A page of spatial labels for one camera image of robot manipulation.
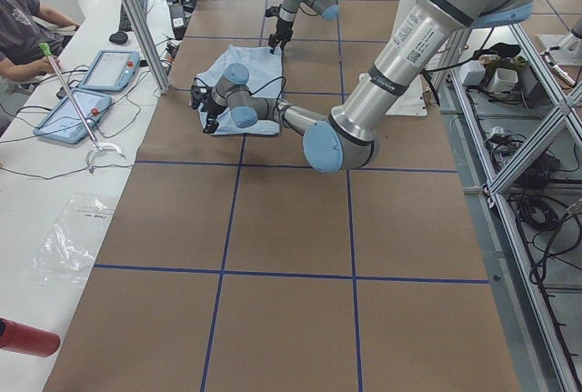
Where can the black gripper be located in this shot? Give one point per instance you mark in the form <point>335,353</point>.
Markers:
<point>212,109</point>
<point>281,29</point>

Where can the light blue button shirt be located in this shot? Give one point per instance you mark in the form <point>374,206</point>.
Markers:
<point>265,71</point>

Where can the far blue teach pendant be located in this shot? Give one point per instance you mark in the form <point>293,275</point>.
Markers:
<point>111,71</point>

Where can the blue teach pendant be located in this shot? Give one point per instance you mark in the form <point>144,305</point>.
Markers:
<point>111,71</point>
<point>63,123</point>

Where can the black computer mouse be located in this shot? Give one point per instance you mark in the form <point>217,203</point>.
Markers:
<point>118,38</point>

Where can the near blue teach pendant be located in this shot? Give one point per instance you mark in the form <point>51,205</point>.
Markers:
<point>63,123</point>

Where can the reacher grabber stick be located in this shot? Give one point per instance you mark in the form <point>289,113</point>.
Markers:
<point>99,147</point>

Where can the white power adapter box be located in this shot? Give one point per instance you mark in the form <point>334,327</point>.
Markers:
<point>472,73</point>

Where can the clear plastic bag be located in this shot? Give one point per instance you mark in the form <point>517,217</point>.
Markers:
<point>68,252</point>

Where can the seated person grey shirt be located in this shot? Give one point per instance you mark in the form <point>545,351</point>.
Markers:
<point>21,36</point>

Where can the red cylinder bottle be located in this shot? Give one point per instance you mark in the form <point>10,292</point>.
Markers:
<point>23,339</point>

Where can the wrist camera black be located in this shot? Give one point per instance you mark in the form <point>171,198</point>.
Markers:
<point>200,97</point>
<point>272,11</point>

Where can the aluminium frame post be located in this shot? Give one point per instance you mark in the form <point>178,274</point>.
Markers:
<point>146,43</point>

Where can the aluminium side frame rail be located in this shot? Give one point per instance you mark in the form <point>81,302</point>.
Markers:
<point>523,153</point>

